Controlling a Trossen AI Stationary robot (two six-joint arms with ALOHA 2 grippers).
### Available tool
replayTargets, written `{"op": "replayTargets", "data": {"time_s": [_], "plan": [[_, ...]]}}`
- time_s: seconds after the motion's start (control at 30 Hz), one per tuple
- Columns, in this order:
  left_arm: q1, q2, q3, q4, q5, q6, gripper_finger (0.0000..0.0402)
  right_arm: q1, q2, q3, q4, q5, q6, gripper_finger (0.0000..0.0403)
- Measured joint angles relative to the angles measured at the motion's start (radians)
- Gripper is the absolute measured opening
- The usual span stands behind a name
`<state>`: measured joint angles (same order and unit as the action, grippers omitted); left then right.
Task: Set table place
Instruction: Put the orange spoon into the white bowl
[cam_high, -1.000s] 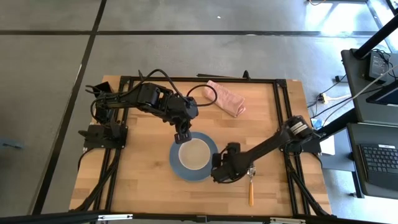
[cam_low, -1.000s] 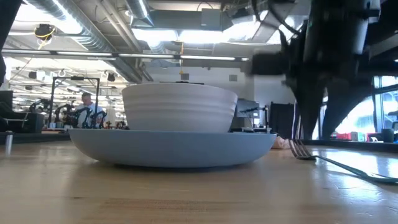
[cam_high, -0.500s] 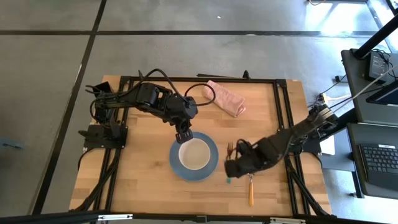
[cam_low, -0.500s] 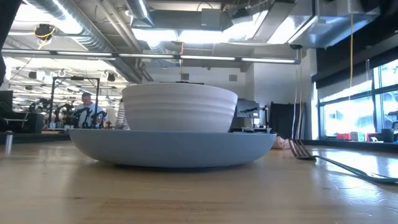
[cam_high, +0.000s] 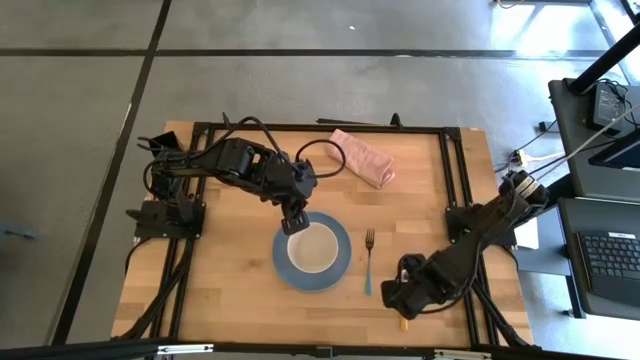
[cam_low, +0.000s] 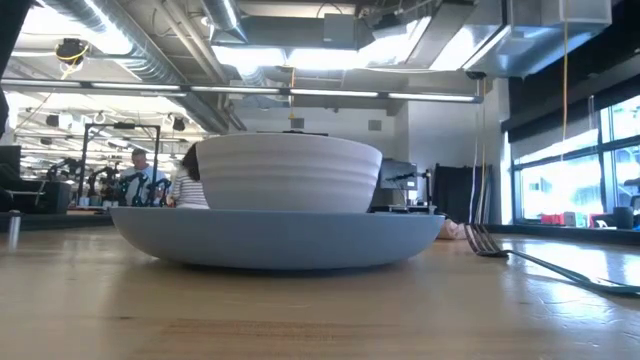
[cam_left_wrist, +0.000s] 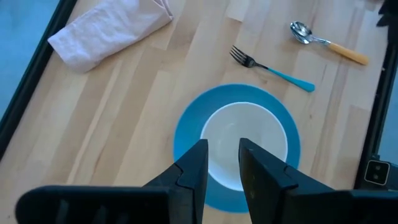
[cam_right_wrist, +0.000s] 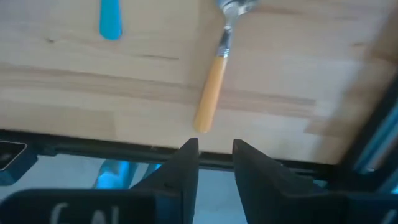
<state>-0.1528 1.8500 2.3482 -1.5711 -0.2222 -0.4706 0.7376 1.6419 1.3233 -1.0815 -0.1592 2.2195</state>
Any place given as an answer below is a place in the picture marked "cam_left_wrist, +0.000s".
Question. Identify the folded pale cloth napkin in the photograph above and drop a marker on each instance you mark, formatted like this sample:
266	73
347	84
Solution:
105	31

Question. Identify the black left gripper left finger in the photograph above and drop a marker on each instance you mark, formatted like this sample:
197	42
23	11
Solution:
174	199

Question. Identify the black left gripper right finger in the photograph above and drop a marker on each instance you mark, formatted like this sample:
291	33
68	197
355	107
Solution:
270	193

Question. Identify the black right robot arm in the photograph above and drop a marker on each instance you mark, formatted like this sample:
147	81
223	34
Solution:
388	14

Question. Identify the white bowl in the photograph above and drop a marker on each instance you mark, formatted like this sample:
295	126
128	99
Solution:
242	124

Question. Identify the blue plate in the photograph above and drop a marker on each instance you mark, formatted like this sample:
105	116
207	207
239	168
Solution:
192	124

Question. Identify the black table edge rail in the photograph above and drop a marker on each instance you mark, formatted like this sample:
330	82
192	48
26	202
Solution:
31	79
382	102

